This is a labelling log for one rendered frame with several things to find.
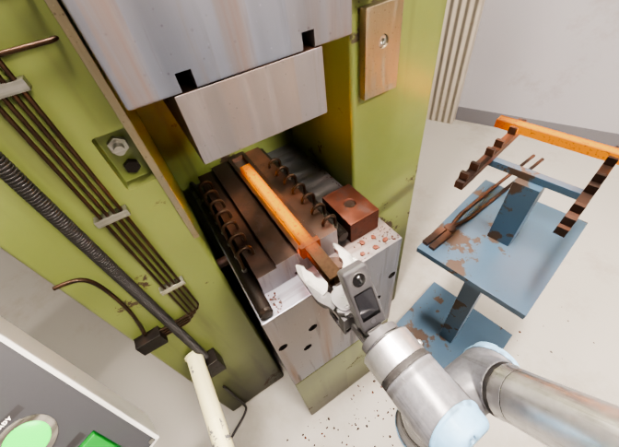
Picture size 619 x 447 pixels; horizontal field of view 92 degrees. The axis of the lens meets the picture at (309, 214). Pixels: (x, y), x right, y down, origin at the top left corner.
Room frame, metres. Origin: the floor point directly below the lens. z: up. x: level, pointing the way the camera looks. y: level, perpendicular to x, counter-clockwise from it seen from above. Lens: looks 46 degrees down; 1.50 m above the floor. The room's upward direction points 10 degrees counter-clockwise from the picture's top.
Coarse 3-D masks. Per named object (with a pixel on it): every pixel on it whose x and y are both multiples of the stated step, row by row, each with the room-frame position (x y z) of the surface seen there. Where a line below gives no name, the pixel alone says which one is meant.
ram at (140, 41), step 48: (96, 0) 0.33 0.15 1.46; (144, 0) 0.35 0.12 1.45; (192, 0) 0.37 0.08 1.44; (240, 0) 0.39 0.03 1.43; (288, 0) 0.41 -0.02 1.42; (336, 0) 0.44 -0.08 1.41; (96, 48) 0.33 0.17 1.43; (144, 48) 0.34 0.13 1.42; (192, 48) 0.36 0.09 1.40; (240, 48) 0.38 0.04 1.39; (288, 48) 0.41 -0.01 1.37; (144, 96) 0.33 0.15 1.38
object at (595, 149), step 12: (504, 120) 0.68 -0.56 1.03; (516, 120) 0.67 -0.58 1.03; (528, 132) 0.62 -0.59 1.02; (540, 132) 0.60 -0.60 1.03; (552, 132) 0.59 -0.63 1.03; (552, 144) 0.57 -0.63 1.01; (564, 144) 0.55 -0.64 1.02; (576, 144) 0.53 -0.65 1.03; (588, 144) 0.52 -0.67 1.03; (600, 144) 0.52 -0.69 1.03; (600, 156) 0.49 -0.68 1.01
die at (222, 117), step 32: (288, 64) 0.41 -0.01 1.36; (320, 64) 0.43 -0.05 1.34; (192, 96) 0.35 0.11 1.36; (224, 96) 0.37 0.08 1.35; (256, 96) 0.38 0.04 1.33; (288, 96) 0.40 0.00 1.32; (320, 96) 0.42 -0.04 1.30; (192, 128) 0.35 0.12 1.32; (224, 128) 0.36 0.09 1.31; (256, 128) 0.38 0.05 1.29; (288, 128) 0.40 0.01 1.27
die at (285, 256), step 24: (216, 168) 0.74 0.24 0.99; (264, 168) 0.70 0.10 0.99; (240, 192) 0.61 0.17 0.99; (288, 192) 0.58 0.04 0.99; (240, 216) 0.53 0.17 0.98; (264, 216) 0.51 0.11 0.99; (312, 216) 0.48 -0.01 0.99; (240, 240) 0.46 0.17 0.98; (264, 240) 0.44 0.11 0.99; (288, 240) 0.42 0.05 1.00; (336, 240) 0.43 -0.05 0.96; (264, 264) 0.38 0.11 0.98; (288, 264) 0.37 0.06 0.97; (264, 288) 0.35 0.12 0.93
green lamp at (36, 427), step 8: (24, 424) 0.11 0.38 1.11; (32, 424) 0.11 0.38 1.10; (40, 424) 0.11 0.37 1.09; (16, 432) 0.11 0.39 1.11; (24, 432) 0.11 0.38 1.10; (32, 432) 0.11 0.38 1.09; (40, 432) 0.11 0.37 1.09; (48, 432) 0.11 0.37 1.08; (8, 440) 0.10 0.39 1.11; (16, 440) 0.10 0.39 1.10; (24, 440) 0.10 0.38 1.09; (32, 440) 0.10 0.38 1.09; (40, 440) 0.10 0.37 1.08; (48, 440) 0.10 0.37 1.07
